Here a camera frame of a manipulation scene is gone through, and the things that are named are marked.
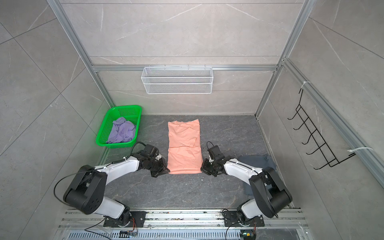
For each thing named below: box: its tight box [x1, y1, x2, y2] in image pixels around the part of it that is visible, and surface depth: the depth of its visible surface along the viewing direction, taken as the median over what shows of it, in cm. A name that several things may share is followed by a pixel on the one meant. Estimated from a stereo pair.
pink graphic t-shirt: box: [167, 119, 204, 174], surface depth 101 cm
